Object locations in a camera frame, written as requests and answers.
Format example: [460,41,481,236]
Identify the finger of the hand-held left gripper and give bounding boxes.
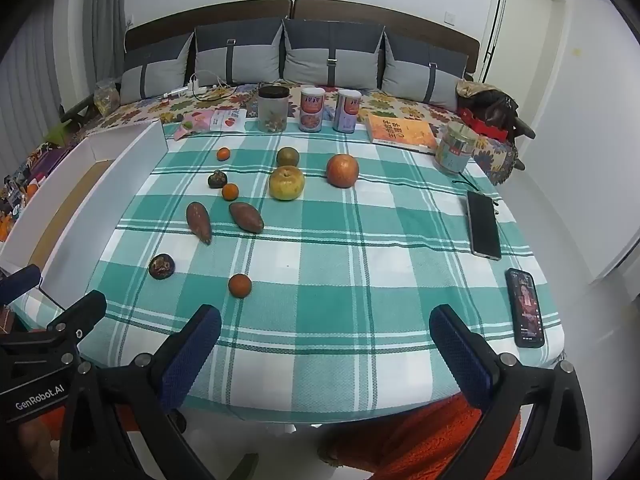
[0,264,42,307]
[46,290,108,356]

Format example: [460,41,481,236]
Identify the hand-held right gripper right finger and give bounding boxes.
[429,304,593,480]

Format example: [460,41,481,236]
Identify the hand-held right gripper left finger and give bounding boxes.
[60,304,223,480]

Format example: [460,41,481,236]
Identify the sweet potato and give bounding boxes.
[186,201,213,246]
[229,202,265,234]

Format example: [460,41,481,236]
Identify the white cardboard box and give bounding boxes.
[0,120,168,311]

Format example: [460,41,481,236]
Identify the yellow apple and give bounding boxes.
[268,166,306,201]

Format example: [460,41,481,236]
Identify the smartphone with lit screen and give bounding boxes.
[505,267,546,349]

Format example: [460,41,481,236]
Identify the orange fleece pants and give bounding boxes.
[10,395,523,480]

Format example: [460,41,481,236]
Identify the black smartphone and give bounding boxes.
[466,190,502,261]

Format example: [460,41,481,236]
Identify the green white checkered tablecloth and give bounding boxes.
[10,122,568,428]

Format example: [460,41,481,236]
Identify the clear bag of snacks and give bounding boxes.
[94,79,122,116]

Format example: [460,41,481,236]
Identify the glass jar with green label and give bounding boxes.
[434,121,478,176]

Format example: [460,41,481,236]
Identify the red apple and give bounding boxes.
[326,154,360,189]

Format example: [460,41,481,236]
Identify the pink snack packet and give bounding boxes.
[174,110,216,141]

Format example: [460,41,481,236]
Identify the red box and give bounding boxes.
[460,107,508,142]

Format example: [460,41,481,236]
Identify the orange cover book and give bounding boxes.
[366,112,443,155]

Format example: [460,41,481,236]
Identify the white snack packet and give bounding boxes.
[210,108,248,133]

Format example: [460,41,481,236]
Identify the grey curtain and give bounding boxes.
[0,0,126,161]

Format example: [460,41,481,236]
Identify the grey pillow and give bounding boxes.
[282,17,386,90]
[194,19,285,88]
[381,32,468,108]
[120,32,195,106]

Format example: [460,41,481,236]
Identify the dark bag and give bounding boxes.
[457,80,536,143]

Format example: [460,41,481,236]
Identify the clear jar with dark lid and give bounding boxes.
[257,85,291,134]

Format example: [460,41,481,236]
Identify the purple label food can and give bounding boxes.
[334,89,362,134]

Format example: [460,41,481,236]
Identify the orange label food can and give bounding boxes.
[299,87,326,133]

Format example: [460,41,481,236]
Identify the white door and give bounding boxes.
[470,0,571,96]

